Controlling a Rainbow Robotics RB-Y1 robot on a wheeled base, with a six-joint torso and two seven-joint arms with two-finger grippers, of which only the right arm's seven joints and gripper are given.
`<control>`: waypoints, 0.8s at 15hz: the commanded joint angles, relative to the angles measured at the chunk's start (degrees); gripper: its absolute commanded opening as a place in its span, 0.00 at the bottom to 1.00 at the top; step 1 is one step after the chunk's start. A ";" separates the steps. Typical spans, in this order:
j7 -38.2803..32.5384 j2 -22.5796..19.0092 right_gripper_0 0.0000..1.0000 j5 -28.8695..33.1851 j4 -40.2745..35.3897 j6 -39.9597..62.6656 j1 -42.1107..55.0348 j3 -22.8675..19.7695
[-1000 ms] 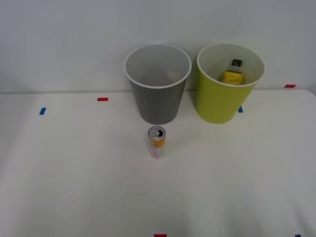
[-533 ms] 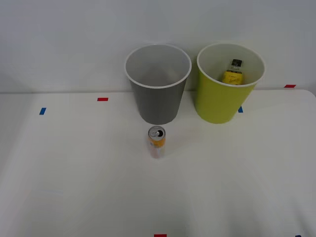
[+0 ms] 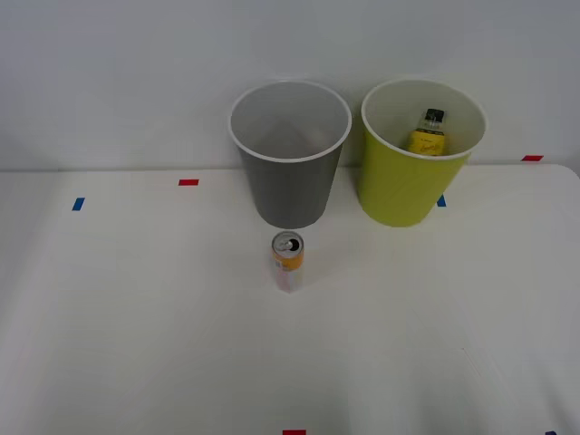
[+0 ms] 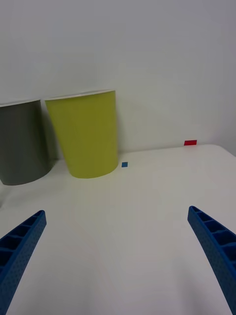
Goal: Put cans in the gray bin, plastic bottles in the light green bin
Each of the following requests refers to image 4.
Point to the grey plastic waste bin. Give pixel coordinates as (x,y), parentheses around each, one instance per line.
(22,142)

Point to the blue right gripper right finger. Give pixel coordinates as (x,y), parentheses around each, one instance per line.
(216,246)

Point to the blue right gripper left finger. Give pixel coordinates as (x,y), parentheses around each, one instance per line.
(18,248)

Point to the yellow-green plastic waste bin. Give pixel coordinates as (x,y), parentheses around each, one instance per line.
(88,133)

